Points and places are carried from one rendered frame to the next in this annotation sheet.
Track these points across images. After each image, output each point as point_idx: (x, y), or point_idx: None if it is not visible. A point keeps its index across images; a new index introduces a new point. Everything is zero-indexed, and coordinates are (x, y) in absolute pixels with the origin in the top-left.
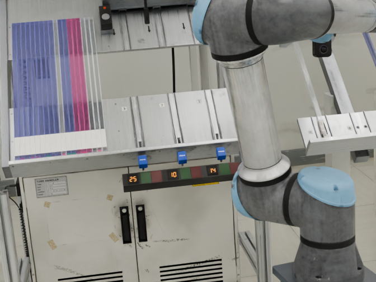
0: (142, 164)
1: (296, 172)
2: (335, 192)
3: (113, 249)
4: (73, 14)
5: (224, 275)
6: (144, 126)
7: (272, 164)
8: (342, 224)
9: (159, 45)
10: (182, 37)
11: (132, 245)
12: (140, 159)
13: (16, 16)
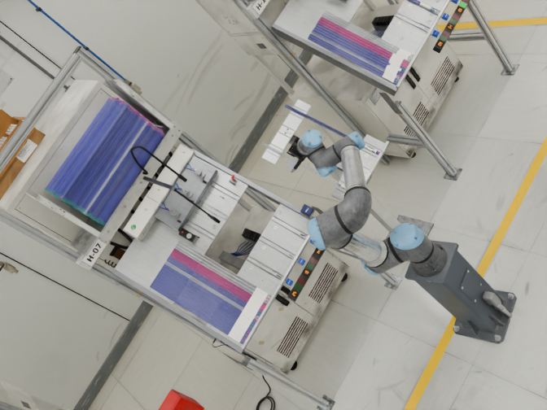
0: (291, 283)
1: (386, 240)
2: (417, 239)
3: (286, 313)
4: (168, 249)
5: (334, 266)
6: (269, 266)
7: (380, 251)
8: (426, 245)
9: (225, 220)
10: (229, 204)
11: (291, 303)
12: (287, 282)
13: (145, 280)
